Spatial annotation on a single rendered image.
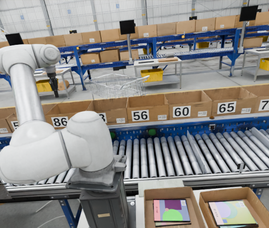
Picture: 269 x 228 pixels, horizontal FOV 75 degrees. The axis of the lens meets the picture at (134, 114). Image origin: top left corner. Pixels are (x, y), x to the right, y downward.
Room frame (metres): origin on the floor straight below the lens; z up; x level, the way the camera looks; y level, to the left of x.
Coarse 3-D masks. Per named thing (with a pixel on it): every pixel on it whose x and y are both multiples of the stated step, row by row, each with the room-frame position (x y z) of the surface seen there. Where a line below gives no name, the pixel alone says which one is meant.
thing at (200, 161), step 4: (188, 132) 1.34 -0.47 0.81; (188, 136) 1.33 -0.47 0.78; (188, 140) 1.32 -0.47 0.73; (192, 140) 1.22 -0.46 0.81; (192, 144) 1.20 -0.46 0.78; (192, 148) 1.19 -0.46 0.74; (196, 148) 1.11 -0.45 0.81; (196, 152) 1.10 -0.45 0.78; (196, 156) 1.09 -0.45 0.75; (200, 156) 1.01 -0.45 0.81; (200, 160) 1.00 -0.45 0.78; (200, 164) 0.99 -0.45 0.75; (204, 164) 0.93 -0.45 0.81; (204, 168) 0.92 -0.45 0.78
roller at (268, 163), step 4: (240, 132) 1.34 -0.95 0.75; (240, 136) 1.30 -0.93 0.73; (244, 136) 1.27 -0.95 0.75; (244, 140) 1.24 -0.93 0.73; (248, 140) 1.21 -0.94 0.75; (248, 144) 1.18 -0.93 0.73; (252, 144) 1.15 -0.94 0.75; (252, 148) 1.12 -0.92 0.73; (256, 148) 1.10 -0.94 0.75; (256, 152) 1.06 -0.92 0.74; (260, 152) 1.05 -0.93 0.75; (260, 156) 1.02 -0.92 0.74; (264, 156) 1.00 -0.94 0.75; (264, 160) 0.97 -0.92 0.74; (268, 160) 0.96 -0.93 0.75; (268, 164) 0.93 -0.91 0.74
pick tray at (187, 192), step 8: (144, 192) 0.74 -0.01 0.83; (152, 192) 0.74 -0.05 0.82; (160, 192) 0.73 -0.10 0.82; (168, 192) 0.73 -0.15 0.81; (176, 192) 0.73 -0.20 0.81; (184, 192) 0.72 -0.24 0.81; (192, 192) 0.69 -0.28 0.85; (144, 200) 0.68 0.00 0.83; (152, 200) 0.73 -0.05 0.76; (192, 200) 0.68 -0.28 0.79; (144, 208) 0.62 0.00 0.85; (152, 208) 0.68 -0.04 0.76; (192, 208) 0.65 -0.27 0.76; (144, 216) 0.57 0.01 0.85; (152, 216) 0.63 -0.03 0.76; (192, 216) 0.60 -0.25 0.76; (200, 216) 0.55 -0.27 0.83; (152, 224) 0.59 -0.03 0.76; (192, 224) 0.56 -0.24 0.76; (200, 224) 0.54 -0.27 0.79
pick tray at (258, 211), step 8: (200, 192) 0.68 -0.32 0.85; (208, 192) 0.68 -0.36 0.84; (216, 192) 0.68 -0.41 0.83; (224, 192) 0.68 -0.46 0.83; (232, 192) 0.68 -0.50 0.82; (240, 192) 0.68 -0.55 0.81; (248, 192) 0.67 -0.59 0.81; (200, 200) 0.66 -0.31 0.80; (208, 200) 0.68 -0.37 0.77; (216, 200) 0.68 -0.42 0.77; (248, 200) 0.66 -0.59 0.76; (256, 200) 0.61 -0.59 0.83; (200, 208) 0.65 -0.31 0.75; (208, 208) 0.64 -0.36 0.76; (248, 208) 0.61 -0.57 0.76; (256, 208) 0.59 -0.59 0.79; (264, 208) 0.55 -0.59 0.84; (208, 216) 0.55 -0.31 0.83; (256, 216) 0.57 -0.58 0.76; (264, 216) 0.54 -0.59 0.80; (208, 224) 0.54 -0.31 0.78; (264, 224) 0.52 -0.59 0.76
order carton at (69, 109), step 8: (56, 104) 1.80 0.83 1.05; (64, 104) 1.83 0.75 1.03; (72, 104) 1.82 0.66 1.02; (80, 104) 1.82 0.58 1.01; (88, 104) 1.81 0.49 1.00; (48, 112) 1.62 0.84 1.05; (56, 112) 1.75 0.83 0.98; (64, 112) 1.83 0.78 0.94; (72, 112) 1.82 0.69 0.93; (48, 120) 1.54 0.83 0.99; (56, 128) 1.54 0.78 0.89
